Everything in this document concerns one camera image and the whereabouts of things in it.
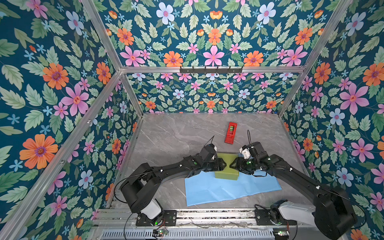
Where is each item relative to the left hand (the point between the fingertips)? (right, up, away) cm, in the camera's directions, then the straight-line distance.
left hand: (227, 165), depth 79 cm
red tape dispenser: (+6, +16, +22) cm, 28 cm away
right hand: (+3, -1, +2) cm, 4 cm away
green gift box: (0, -4, +1) cm, 4 cm away
